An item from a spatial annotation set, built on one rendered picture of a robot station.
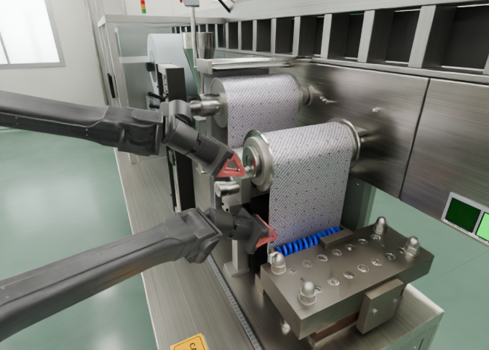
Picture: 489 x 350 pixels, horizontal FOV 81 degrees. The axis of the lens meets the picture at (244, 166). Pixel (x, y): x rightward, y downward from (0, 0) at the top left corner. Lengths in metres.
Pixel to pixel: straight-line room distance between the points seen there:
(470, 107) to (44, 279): 0.74
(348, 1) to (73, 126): 0.73
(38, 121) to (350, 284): 0.68
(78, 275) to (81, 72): 5.74
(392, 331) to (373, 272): 0.15
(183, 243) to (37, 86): 5.77
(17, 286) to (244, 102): 0.64
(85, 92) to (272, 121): 5.42
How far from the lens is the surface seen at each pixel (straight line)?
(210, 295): 0.83
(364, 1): 0.88
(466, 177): 0.73
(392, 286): 0.76
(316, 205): 0.77
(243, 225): 0.64
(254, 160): 0.65
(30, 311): 0.41
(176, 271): 0.91
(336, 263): 0.75
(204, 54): 1.28
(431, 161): 0.76
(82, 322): 2.13
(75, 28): 6.06
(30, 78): 6.17
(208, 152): 0.60
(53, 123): 0.60
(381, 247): 0.84
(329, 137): 0.73
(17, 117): 0.62
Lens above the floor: 1.52
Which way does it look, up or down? 25 degrees down
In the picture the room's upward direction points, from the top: straight up
